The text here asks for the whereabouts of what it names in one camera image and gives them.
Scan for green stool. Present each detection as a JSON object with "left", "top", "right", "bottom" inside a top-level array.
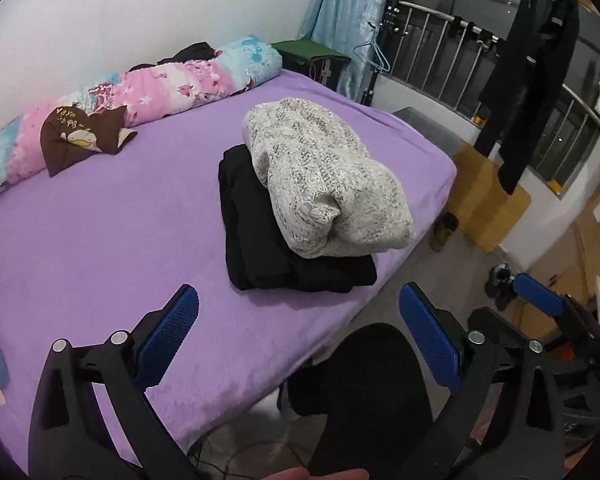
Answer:
[{"left": 270, "top": 40, "right": 351, "bottom": 93}]

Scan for blue clothes hanger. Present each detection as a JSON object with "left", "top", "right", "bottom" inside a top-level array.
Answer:
[{"left": 352, "top": 25, "right": 393, "bottom": 75}]

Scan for person's left hand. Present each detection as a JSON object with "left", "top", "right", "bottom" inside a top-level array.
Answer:
[{"left": 257, "top": 467, "right": 371, "bottom": 480}]

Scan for pink floral rolled quilt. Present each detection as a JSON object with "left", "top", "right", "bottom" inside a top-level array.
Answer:
[{"left": 0, "top": 35, "right": 283, "bottom": 207}]

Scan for brown shoes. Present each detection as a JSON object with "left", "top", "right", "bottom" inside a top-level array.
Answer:
[{"left": 428, "top": 211, "right": 460, "bottom": 252}]

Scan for black shoes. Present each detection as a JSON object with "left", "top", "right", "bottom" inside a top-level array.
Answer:
[{"left": 485, "top": 262, "right": 518, "bottom": 311}]

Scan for purple bed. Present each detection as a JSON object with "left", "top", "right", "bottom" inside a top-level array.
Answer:
[{"left": 0, "top": 67, "right": 458, "bottom": 466}]

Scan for blue curtain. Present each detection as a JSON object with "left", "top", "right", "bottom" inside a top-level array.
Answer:
[{"left": 297, "top": 0, "right": 396, "bottom": 106}]

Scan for metal balcony railing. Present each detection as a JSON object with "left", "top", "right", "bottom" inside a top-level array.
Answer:
[{"left": 380, "top": 0, "right": 600, "bottom": 181}]

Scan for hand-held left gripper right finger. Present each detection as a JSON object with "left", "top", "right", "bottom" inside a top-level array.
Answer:
[{"left": 392, "top": 282, "right": 566, "bottom": 480}]

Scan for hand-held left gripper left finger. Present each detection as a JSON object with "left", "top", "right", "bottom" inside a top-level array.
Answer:
[{"left": 27, "top": 284, "right": 201, "bottom": 480}]

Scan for grey fleece sweater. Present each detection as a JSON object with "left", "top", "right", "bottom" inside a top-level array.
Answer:
[{"left": 242, "top": 97, "right": 416, "bottom": 259}]

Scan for wooden board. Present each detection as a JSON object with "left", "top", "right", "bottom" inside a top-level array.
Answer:
[{"left": 447, "top": 140, "right": 531, "bottom": 254}]

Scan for brown duck print pillow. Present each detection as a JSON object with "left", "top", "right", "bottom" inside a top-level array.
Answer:
[{"left": 40, "top": 104, "right": 138, "bottom": 178}]

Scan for black hanging clothes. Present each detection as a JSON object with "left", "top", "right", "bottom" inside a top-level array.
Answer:
[{"left": 475, "top": 0, "right": 581, "bottom": 195}]

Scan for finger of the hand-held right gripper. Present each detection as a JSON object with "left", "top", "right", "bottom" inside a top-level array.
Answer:
[{"left": 512, "top": 272, "right": 568, "bottom": 317}]

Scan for black cloth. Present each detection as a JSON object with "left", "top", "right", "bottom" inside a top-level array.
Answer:
[{"left": 130, "top": 42, "right": 223, "bottom": 72}]

